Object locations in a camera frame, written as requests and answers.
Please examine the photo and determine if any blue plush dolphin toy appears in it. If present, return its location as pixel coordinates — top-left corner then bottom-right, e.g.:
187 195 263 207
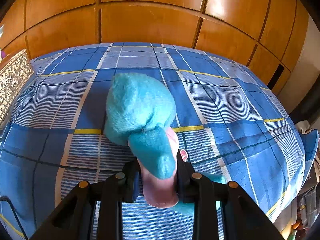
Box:
103 72 227 217

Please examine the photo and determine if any blue plaid bed sheet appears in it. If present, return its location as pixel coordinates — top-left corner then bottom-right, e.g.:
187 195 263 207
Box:
1 42 318 239

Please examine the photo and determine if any ornate silver tissue box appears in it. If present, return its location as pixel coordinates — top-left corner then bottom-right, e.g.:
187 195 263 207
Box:
1 49 34 129

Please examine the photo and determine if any orange wooden wardrobe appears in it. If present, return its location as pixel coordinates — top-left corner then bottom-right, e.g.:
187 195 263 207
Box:
1 0 309 93

